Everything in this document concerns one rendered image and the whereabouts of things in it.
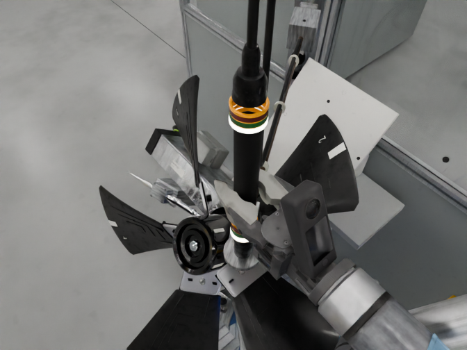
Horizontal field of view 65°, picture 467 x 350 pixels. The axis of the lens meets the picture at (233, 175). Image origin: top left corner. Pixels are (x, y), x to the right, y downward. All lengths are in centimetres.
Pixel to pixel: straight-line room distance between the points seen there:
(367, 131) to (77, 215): 189
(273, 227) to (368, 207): 86
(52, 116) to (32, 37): 114
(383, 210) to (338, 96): 54
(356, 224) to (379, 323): 84
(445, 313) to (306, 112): 55
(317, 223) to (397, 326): 14
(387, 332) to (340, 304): 5
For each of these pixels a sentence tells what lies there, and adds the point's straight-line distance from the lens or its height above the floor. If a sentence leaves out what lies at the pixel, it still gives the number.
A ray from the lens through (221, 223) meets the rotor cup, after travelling 77.
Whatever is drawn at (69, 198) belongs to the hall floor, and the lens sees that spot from 251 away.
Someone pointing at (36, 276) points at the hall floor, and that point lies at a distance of 231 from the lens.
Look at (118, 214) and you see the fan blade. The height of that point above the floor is 110.
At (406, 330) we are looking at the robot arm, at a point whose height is 150.
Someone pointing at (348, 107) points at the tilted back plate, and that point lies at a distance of 90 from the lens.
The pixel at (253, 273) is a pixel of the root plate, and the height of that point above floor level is 118.
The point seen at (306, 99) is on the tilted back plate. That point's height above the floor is 130.
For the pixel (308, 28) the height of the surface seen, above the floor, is 140.
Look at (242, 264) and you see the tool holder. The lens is 68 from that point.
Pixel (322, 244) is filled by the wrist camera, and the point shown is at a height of 152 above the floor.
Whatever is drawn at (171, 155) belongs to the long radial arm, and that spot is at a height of 113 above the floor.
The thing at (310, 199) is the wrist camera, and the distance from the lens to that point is 41.
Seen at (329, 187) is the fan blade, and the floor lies 142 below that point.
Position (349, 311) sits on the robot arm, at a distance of 45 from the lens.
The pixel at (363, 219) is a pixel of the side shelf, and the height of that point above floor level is 86.
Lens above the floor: 191
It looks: 52 degrees down
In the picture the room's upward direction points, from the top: straight up
